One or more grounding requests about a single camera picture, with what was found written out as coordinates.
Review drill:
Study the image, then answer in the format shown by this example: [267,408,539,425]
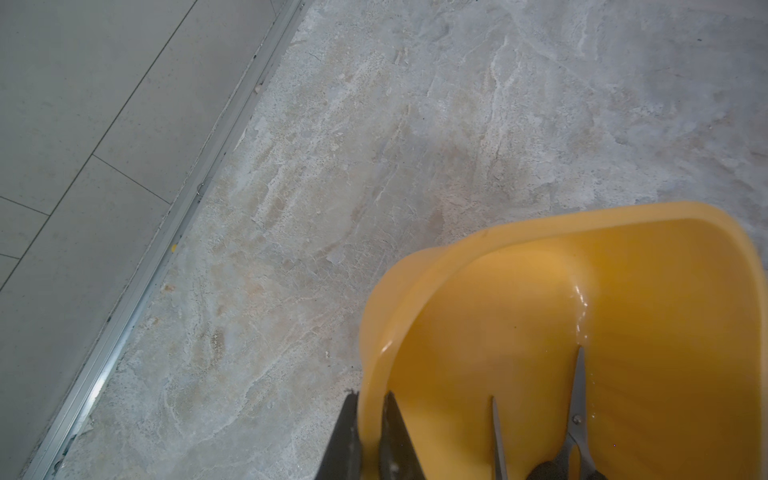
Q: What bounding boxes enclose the yellow plastic storage box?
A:
[358,202,767,479]

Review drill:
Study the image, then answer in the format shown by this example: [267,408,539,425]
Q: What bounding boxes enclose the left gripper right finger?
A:
[379,392,426,480]

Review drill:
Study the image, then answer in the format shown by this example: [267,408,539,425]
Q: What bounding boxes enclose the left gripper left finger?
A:
[315,391,362,480]

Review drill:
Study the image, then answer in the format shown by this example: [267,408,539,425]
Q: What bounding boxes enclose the black ring handled scissors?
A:
[491,396,508,480]

